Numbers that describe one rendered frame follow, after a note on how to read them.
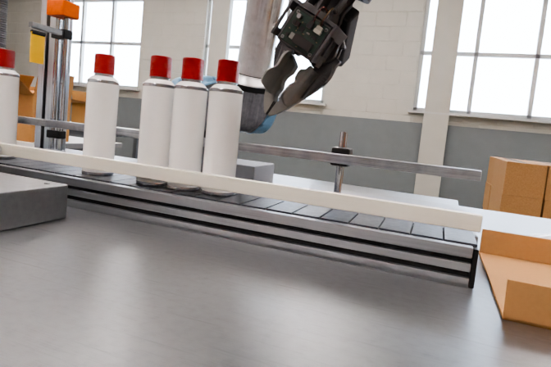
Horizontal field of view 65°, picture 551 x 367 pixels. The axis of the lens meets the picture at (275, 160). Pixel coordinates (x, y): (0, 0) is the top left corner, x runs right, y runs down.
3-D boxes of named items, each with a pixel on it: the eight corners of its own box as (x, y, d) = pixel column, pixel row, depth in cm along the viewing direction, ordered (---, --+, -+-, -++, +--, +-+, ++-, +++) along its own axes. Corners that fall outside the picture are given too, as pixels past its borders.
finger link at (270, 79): (237, 99, 60) (275, 41, 57) (254, 102, 65) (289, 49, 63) (254, 112, 59) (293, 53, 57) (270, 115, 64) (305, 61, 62)
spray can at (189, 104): (159, 188, 68) (170, 54, 66) (178, 184, 73) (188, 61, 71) (188, 192, 66) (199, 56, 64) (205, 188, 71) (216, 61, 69)
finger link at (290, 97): (254, 112, 59) (293, 53, 57) (270, 115, 64) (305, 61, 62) (271, 125, 58) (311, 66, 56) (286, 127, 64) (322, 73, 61)
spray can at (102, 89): (74, 173, 74) (81, 51, 72) (96, 170, 79) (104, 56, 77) (98, 177, 72) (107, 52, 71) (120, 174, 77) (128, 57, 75)
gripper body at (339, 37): (266, 35, 56) (320, -51, 53) (287, 48, 64) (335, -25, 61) (311, 68, 54) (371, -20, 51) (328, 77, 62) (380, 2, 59)
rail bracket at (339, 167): (314, 238, 66) (326, 129, 64) (325, 229, 73) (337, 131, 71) (335, 242, 65) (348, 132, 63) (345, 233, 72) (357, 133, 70)
